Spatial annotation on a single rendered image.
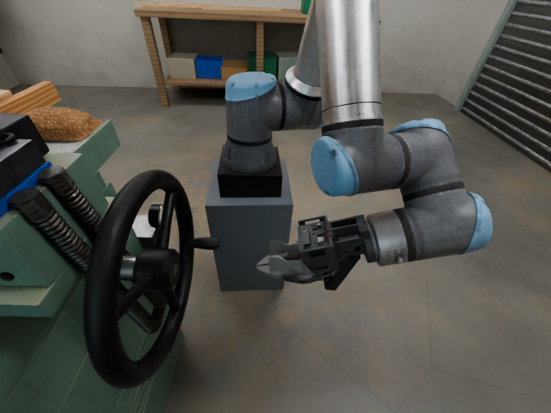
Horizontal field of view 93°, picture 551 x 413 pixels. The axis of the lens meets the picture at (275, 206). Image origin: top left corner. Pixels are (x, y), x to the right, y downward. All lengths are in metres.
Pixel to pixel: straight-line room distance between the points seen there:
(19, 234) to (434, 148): 0.52
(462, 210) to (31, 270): 0.54
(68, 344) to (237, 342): 0.73
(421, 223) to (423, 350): 0.98
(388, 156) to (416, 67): 3.76
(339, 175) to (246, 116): 0.49
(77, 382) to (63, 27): 3.76
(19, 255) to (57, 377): 0.31
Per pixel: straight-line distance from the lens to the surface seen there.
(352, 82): 0.40
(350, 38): 0.41
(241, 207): 0.89
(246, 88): 0.79
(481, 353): 1.51
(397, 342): 1.35
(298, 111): 0.85
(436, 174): 0.47
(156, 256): 0.41
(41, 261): 0.38
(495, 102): 3.62
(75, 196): 0.38
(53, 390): 0.62
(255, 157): 0.86
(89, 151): 0.60
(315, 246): 0.42
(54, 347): 0.59
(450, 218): 0.46
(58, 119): 0.62
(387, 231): 0.44
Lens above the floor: 1.14
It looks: 42 degrees down
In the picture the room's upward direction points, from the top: 3 degrees clockwise
